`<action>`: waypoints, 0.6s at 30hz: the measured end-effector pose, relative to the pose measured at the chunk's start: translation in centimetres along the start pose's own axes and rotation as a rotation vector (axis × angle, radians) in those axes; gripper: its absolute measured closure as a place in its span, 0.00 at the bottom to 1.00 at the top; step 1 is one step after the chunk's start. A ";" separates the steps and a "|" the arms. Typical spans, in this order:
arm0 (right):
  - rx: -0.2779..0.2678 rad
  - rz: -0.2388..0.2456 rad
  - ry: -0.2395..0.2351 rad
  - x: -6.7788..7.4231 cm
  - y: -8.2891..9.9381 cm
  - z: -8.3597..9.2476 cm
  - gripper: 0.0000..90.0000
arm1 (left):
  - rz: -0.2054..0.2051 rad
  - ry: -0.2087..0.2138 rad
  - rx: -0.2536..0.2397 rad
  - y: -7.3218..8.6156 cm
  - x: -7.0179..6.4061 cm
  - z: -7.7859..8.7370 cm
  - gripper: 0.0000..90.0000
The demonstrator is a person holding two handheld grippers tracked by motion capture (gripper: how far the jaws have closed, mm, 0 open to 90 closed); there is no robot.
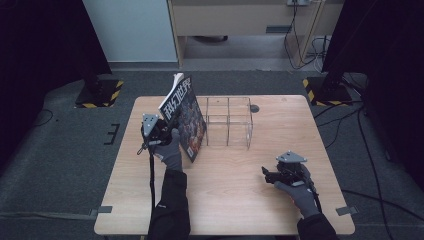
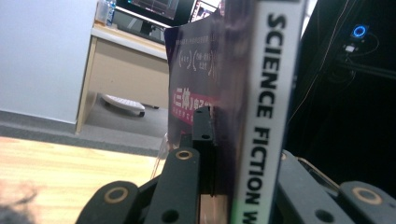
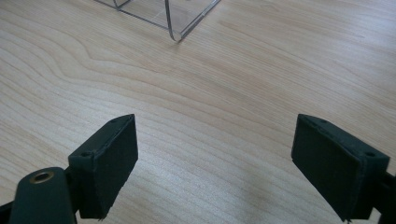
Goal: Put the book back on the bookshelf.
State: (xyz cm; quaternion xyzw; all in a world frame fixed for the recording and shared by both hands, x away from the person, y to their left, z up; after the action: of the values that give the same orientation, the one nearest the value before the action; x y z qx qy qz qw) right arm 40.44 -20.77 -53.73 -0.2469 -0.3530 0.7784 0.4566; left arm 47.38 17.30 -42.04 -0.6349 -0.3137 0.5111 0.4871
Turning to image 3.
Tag clear acrylic divided rack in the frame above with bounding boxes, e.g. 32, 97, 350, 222
92, 0, 222, 44

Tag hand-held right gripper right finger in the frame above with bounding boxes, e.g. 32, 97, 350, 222
290, 113, 391, 223

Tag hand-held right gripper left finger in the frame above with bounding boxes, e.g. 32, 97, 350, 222
67, 113, 140, 220

